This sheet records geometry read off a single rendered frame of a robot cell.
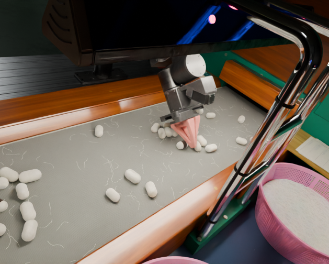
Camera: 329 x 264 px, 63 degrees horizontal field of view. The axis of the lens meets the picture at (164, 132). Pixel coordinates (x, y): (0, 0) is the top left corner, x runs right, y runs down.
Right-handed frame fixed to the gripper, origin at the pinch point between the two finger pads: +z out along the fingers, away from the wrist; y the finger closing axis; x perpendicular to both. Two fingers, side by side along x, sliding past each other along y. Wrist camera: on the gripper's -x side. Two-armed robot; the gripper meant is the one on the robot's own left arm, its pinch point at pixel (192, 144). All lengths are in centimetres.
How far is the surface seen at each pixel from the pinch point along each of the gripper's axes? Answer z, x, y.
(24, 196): -3.4, 4.1, -38.4
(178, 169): 3.8, -0.4, -7.6
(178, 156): 1.5, 1.7, -4.3
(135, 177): 1.1, -0.6, -19.5
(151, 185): 3.5, -2.8, -18.0
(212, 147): 2.6, -1.7, 5.0
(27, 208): -1.6, 1.6, -39.1
